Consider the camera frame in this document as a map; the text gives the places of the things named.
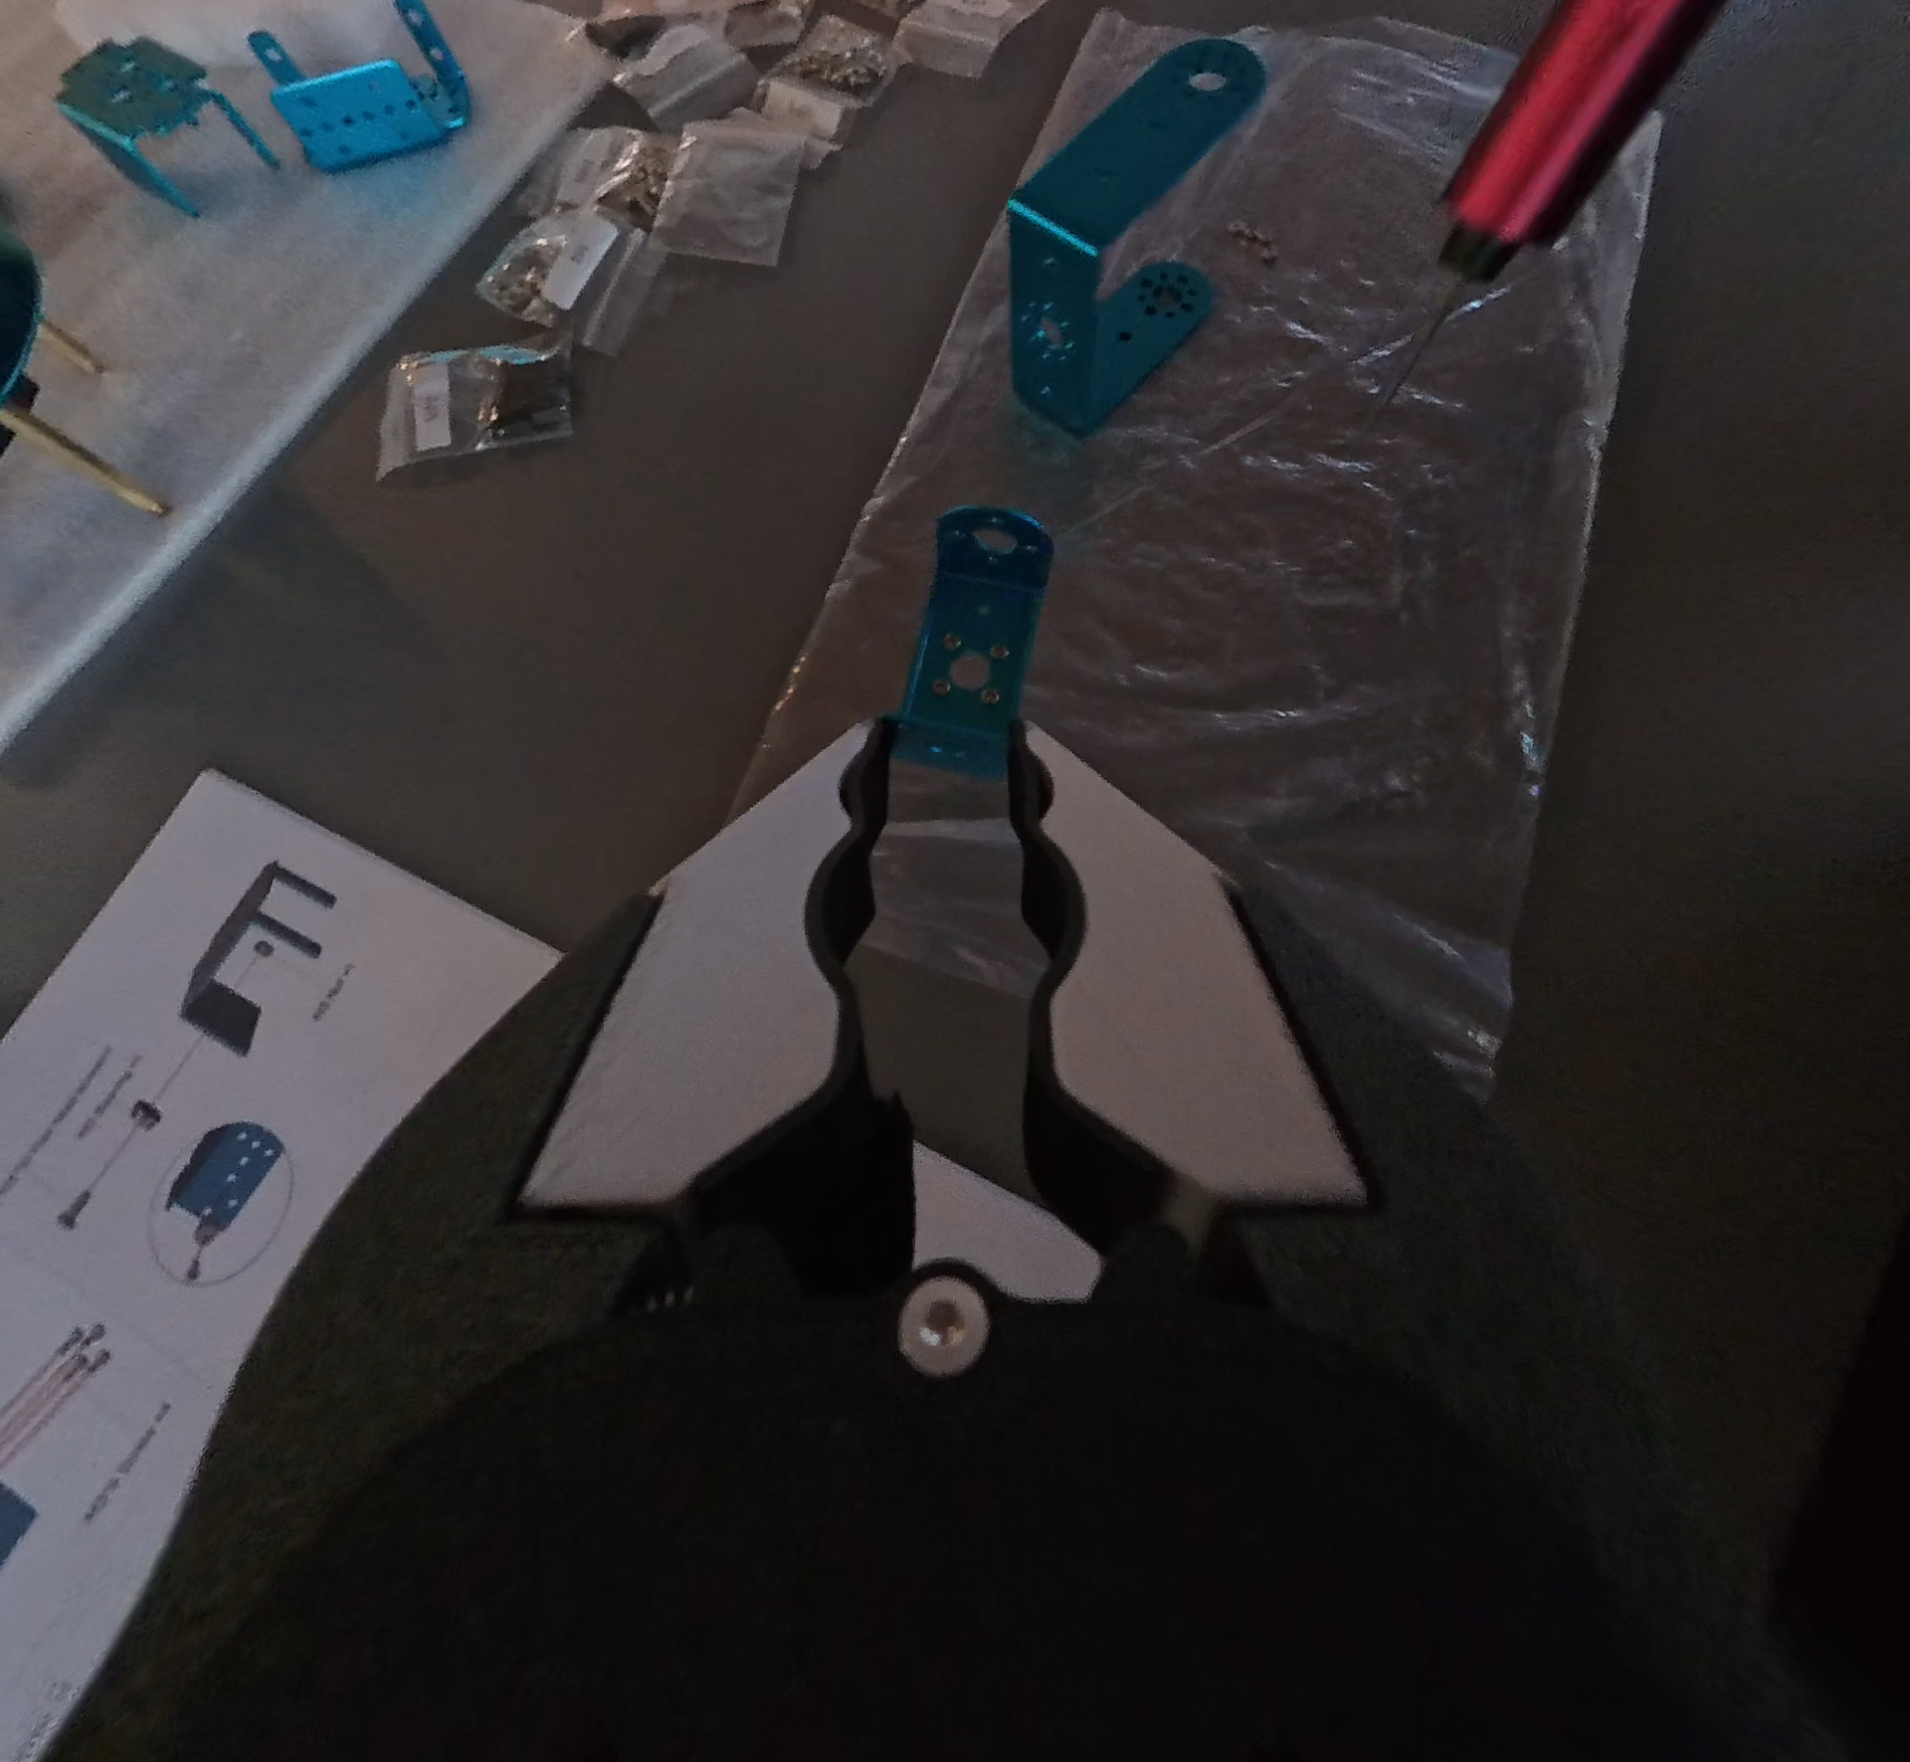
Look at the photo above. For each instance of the large blue U bracket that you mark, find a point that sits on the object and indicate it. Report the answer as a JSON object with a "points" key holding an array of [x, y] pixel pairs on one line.
{"points": [[1045, 299]]}

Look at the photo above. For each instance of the instruction booklet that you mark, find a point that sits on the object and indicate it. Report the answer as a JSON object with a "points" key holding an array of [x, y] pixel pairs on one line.
{"points": [[148, 1016]]}

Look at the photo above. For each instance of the grey desk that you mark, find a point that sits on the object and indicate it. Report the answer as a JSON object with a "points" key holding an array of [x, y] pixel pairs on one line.
{"points": [[522, 597]]}

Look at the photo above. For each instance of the clear plastic bag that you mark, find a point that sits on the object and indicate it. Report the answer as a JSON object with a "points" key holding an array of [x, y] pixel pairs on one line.
{"points": [[1269, 597]]}

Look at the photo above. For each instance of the small blue U bracket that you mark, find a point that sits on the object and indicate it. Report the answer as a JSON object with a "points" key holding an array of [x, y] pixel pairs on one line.
{"points": [[971, 658]]}

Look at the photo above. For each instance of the blue perforated bracket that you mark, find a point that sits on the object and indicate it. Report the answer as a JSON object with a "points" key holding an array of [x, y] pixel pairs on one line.
{"points": [[359, 114]]}

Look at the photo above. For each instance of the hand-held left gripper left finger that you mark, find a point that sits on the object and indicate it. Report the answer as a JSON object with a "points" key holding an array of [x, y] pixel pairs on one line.
{"points": [[673, 1045]]}

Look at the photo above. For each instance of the white foam sheet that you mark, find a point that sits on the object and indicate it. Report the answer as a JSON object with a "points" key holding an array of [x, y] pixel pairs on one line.
{"points": [[225, 344]]}

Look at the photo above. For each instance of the red screwdriver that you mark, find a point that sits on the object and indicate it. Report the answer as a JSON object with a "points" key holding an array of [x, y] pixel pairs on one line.
{"points": [[1612, 44]]}

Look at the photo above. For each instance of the blue flat legged bracket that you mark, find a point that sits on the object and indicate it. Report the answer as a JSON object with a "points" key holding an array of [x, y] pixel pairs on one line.
{"points": [[126, 84]]}

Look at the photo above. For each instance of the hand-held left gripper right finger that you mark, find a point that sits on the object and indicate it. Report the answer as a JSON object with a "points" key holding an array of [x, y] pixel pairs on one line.
{"points": [[1195, 1045]]}

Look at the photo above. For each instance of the pile of small screw bags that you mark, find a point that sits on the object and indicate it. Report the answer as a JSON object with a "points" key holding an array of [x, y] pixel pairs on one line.
{"points": [[717, 182]]}

